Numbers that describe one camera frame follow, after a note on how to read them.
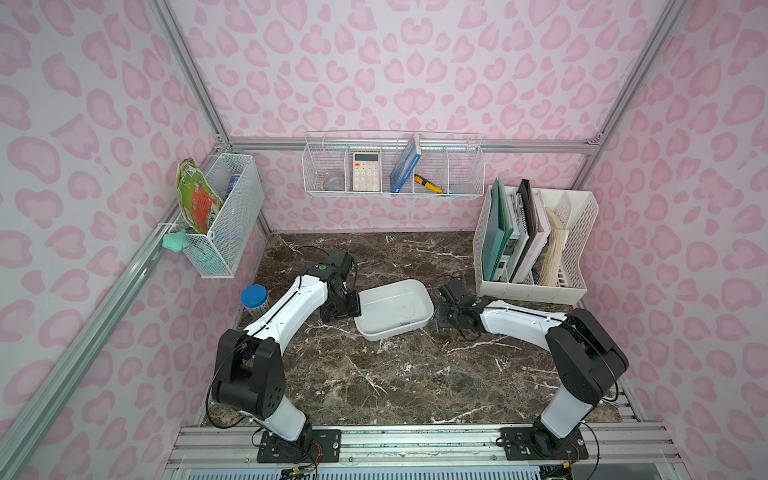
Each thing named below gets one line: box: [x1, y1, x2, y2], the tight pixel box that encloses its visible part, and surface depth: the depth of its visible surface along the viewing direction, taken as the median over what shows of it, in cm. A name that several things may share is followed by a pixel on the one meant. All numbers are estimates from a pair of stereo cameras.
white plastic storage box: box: [354, 279, 434, 341], surface depth 99 cm
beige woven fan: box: [539, 207, 570, 287], surface depth 93 cm
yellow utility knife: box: [414, 174, 444, 194], surface depth 100 cm
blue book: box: [390, 133, 422, 193], surface depth 90 cm
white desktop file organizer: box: [473, 185, 599, 305], surface depth 95 cm
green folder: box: [483, 178, 514, 282], surface depth 86 cm
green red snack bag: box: [176, 158, 224, 234], surface depth 74 cm
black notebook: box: [507, 179, 539, 283], surface depth 88 cm
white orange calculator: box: [352, 152, 380, 192], surface depth 97 cm
